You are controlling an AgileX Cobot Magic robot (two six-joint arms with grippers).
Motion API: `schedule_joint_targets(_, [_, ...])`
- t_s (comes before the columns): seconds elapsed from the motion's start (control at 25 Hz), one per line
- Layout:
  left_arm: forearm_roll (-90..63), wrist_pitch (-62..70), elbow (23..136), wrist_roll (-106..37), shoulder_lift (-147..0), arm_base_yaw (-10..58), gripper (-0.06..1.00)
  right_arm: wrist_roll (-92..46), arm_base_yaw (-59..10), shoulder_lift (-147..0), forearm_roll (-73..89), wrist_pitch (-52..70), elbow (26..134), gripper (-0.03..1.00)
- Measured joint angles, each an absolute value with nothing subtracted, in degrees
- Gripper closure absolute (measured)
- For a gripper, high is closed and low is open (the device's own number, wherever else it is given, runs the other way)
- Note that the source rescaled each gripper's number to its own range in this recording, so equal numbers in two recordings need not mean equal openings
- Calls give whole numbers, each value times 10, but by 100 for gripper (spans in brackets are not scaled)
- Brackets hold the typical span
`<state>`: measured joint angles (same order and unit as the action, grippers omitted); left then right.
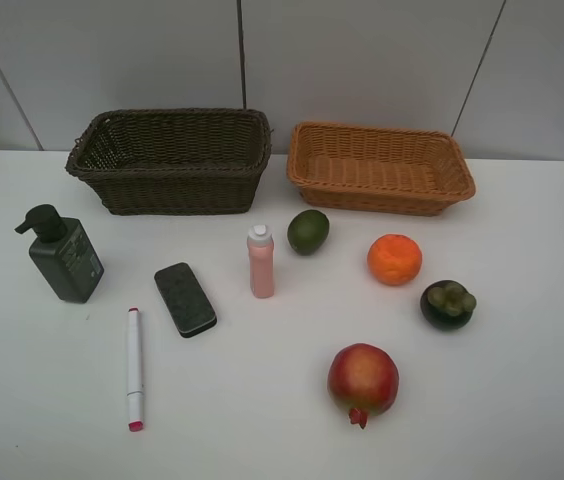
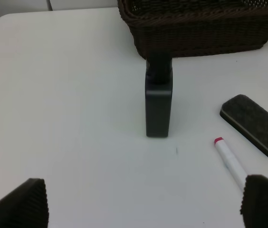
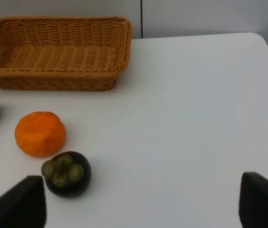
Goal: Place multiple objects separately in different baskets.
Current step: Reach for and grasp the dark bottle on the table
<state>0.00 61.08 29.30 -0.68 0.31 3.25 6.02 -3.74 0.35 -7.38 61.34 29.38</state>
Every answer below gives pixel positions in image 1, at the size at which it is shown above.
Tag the pink bottle white cap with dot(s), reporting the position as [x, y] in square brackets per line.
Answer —
[260, 246]

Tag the green avocado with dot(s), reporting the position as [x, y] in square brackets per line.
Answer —
[308, 231]

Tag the orange tangerine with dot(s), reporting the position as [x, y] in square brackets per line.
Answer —
[394, 259]

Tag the black whiteboard eraser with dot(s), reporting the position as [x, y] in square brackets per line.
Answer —
[187, 303]

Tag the red pomegranate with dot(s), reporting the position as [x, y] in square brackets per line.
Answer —
[364, 381]

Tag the dark purple mangosteen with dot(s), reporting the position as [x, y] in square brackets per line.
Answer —
[447, 305]

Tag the dark green pump bottle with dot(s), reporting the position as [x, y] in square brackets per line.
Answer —
[63, 253]

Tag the white marker red cap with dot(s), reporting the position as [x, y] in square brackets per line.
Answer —
[135, 387]

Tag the orange wicker basket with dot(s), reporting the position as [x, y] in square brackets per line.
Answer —
[388, 170]

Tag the dark brown wicker basket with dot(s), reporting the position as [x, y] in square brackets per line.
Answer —
[184, 161]

